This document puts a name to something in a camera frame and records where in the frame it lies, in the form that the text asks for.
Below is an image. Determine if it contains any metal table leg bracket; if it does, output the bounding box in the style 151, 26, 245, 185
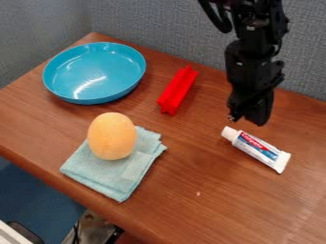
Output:
62, 210, 123, 244

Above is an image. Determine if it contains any blue plate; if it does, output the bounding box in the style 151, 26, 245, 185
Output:
42, 42, 147, 105

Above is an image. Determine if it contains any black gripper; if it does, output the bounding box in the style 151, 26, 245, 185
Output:
225, 40, 285, 127

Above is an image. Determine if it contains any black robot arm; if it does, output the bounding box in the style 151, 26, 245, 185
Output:
198, 0, 289, 126

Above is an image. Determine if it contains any light blue folded cloth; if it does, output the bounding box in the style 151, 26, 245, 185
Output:
59, 125, 169, 203

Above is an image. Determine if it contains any red plastic block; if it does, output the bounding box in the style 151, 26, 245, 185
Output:
157, 66, 199, 115

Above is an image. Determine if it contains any orange egg-shaped ball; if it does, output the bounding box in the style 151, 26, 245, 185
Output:
87, 112, 138, 160

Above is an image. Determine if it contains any white toothpaste tube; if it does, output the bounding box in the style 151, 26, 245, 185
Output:
222, 126, 291, 173

